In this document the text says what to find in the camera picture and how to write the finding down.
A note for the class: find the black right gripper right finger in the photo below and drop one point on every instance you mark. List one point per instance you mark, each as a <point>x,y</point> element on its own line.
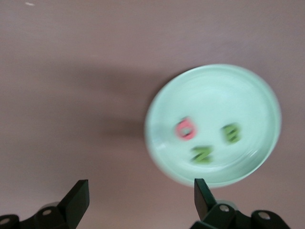
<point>221,217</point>

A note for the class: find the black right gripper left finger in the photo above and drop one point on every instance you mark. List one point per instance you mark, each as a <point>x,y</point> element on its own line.
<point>66,214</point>

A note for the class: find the green letter N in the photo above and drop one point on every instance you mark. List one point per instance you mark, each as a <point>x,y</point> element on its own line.
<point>201,156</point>

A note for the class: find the green letter B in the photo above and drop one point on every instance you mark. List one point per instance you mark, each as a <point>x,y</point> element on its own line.
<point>226,133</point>

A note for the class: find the pink letter Q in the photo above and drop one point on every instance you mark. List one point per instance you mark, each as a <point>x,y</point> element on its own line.
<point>178,133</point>

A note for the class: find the light green plate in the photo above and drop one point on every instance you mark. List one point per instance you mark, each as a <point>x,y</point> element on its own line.
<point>214,100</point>

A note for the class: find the brown table cover sheet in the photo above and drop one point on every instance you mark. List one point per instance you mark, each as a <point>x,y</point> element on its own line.
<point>71,71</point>

